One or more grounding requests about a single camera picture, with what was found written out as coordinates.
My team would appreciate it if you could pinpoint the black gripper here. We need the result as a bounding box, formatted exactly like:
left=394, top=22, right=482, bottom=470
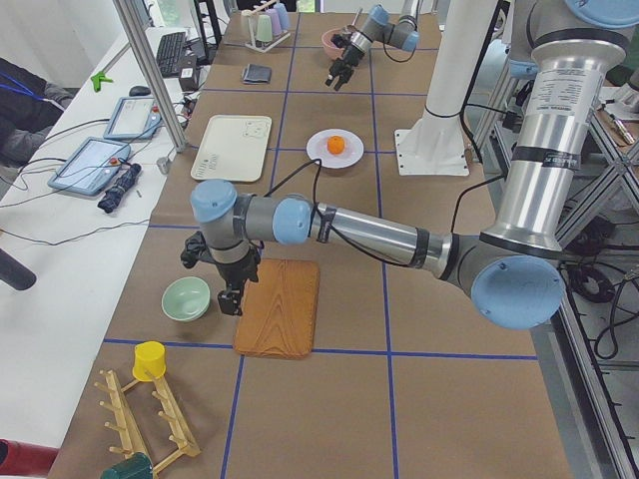
left=324, top=30, right=369, bottom=91
left=216, top=246, right=261, bottom=316

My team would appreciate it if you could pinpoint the orange fruit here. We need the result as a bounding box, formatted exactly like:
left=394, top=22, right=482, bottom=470
left=326, top=135, right=346, bottom=155

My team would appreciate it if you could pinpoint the white plate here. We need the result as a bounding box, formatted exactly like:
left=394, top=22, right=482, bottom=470
left=307, top=129, right=363, bottom=170

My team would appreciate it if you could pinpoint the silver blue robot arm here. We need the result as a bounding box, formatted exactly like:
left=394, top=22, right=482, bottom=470
left=325, top=1, right=421, bottom=91
left=181, top=1, right=638, bottom=329

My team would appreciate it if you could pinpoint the cream bear tray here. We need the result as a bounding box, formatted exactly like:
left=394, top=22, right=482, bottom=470
left=191, top=115, right=272, bottom=183

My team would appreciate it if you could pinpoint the pink bowl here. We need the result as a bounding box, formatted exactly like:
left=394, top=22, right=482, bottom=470
left=321, top=27, right=351, bottom=60

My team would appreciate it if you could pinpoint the wooden cutting board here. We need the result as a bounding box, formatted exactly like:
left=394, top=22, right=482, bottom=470
left=233, top=258, right=320, bottom=359

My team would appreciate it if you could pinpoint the green bowl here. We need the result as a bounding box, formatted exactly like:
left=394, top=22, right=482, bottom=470
left=161, top=276, right=211, bottom=322

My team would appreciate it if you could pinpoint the grey folded cloth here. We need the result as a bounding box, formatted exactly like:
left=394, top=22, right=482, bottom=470
left=242, top=64, right=273, bottom=85

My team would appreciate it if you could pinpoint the blue cup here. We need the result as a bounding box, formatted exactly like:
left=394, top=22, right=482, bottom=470
left=274, top=3, right=291, bottom=31

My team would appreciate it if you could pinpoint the purple cup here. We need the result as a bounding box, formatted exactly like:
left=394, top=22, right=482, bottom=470
left=265, top=8, right=282, bottom=36

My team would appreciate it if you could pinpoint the yellow cup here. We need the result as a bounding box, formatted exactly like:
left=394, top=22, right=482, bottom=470
left=132, top=340, right=167, bottom=382

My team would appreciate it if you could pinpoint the folded dark umbrella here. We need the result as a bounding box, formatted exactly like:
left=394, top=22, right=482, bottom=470
left=98, top=164, right=142, bottom=214

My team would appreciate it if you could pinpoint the black keyboard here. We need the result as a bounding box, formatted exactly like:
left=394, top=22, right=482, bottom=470
left=156, top=32, right=187, bottom=78

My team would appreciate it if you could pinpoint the wooden mug rack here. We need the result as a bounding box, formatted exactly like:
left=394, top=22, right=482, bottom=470
left=94, top=369, right=202, bottom=478

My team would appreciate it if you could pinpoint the dark green cup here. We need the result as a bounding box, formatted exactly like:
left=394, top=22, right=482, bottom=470
left=100, top=452, right=154, bottom=479

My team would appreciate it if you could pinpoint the near teach pendant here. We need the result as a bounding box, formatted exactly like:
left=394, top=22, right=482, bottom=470
left=48, top=137, right=131, bottom=197

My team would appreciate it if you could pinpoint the teach pendant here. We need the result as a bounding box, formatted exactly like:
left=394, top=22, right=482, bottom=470
left=48, top=137, right=131, bottom=197
left=103, top=96, right=162, bottom=141

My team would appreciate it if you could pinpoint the black computer mouse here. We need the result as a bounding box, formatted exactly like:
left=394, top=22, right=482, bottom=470
left=129, top=86, right=151, bottom=97

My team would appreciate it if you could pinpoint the far teach pendant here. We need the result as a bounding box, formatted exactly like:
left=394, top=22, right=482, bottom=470
left=103, top=96, right=162, bottom=141

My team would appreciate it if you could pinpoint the black water bottle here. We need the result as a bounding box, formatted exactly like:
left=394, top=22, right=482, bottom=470
left=0, top=249, right=37, bottom=290

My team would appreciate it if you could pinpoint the seated person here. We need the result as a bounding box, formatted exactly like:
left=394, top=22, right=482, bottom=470
left=1, top=58, right=74, bottom=167

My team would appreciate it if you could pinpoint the white wire cup rack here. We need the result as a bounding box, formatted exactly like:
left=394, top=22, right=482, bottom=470
left=244, top=30, right=292, bottom=53

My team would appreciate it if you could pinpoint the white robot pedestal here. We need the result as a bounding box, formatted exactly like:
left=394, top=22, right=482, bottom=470
left=395, top=0, right=498, bottom=176

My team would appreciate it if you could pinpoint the aluminium frame post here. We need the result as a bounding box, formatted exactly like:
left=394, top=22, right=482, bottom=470
left=113, top=0, right=187, bottom=153

